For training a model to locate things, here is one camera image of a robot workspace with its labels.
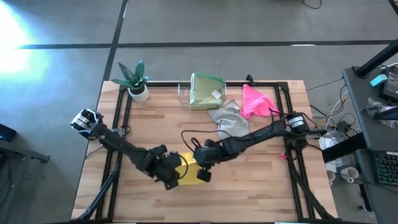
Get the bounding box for grey microfiber towel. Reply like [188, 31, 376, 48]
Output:
[207, 99, 250, 141]

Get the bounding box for crumpled plastic wrap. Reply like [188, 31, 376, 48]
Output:
[360, 96, 398, 129]

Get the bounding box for clear plastic bin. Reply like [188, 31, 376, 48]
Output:
[177, 80, 228, 110]

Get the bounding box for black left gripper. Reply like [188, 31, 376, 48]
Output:
[146, 144, 184, 191]

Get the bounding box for black power adapter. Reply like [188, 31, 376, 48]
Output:
[337, 120, 352, 133]

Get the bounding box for black electronic device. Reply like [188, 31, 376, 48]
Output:
[381, 65, 398, 101]

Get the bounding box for dark grey side desk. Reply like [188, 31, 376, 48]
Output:
[341, 65, 398, 224]

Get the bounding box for black floor cable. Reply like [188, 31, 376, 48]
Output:
[303, 0, 323, 10]

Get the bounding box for clear plastic bag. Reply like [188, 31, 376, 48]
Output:
[318, 130, 351, 172]

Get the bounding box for light blue block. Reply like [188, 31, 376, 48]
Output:
[369, 73, 389, 87]

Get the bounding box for green plant in white pot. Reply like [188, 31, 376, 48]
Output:
[111, 59, 150, 103]

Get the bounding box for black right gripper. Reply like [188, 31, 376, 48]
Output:
[192, 138, 233, 184]

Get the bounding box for grey furniture leg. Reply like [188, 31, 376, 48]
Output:
[0, 139, 50, 164]

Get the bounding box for yellow microfiber towel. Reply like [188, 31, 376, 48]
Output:
[175, 151, 206, 186]

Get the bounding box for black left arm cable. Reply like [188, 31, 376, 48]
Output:
[177, 154, 189, 180]

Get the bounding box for black aluminium table frame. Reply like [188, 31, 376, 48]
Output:
[76, 81, 335, 223]

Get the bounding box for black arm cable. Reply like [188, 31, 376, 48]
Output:
[177, 154, 189, 180]
[180, 129, 240, 153]

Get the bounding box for black flat beam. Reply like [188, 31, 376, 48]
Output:
[322, 132, 368, 163]

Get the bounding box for sage green microfiber towel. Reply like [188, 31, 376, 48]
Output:
[189, 72, 227, 110]

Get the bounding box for black box with blue light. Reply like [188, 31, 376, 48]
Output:
[0, 123, 17, 143]

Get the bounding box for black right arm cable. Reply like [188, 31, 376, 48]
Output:
[180, 129, 240, 153]

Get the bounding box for pink microfiber towel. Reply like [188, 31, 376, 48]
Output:
[239, 83, 280, 120]

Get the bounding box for white mug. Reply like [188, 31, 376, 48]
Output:
[340, 167, 360, 184]

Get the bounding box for black backlit keyboard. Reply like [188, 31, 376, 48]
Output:
[373, 151, 398, 187]

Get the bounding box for black slanted pole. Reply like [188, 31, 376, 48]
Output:
[354, 39, 398, 78]

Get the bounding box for yellow and white cables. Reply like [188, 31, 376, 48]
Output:
[306, 77, 357, 128]

